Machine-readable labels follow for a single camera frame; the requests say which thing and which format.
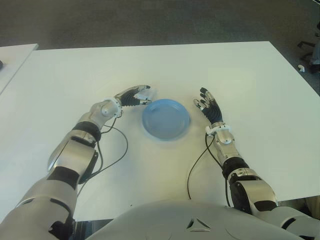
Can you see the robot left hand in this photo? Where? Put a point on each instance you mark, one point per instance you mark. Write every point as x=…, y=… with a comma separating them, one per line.
x=128, y=97

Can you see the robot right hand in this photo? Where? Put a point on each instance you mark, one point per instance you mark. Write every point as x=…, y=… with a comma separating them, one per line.
x=213, y=112

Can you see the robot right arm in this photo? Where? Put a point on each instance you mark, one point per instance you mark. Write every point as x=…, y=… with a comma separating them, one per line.
x=230, y=147

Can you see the blue plate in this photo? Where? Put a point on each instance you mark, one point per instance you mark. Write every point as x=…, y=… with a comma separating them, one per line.
x=166, y=120

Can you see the small white floor object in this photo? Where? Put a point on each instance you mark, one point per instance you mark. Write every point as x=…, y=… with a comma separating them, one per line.
x=301, y=68

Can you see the person leg in jeans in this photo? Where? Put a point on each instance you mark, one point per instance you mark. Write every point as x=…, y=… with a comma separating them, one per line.
x=316, y=57

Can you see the grey robot torso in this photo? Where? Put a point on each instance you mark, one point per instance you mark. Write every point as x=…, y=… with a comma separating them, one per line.
x=175, y=225

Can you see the neighbouring white table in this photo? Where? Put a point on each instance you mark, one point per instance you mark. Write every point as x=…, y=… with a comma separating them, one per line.
x=15, y=60

